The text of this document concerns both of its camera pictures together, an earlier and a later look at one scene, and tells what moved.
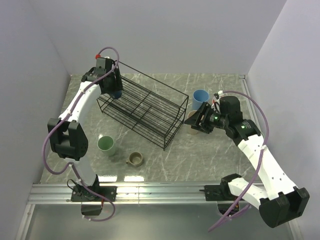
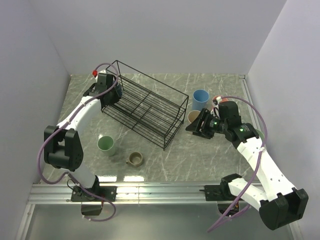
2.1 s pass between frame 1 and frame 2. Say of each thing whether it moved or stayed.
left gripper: moved
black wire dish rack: stayed
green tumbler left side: stayed
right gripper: moved
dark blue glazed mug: stayed
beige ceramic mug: stayed
